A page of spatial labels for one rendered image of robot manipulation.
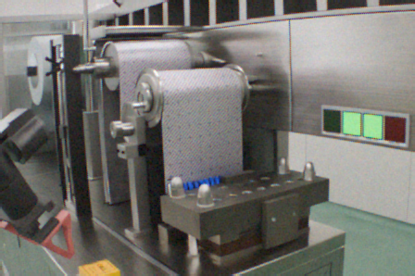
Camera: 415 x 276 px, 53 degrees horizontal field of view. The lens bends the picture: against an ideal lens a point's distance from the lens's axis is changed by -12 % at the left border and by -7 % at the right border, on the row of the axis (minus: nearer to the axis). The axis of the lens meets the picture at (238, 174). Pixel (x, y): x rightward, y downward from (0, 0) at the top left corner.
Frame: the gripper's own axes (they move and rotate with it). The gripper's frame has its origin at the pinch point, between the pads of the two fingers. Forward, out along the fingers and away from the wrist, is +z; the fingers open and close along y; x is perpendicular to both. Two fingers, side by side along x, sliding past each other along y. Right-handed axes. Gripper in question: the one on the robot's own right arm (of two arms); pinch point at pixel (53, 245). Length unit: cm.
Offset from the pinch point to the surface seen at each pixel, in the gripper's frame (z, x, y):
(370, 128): 18, -59, -33
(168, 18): 4, -101, 52
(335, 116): 18, -63, -23
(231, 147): 24, -55, 5
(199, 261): 29.8, -22.8, -3.3
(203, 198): 16.9, -30.1, -5.3
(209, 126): 16, -52, 7
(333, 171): 231, -266, 88
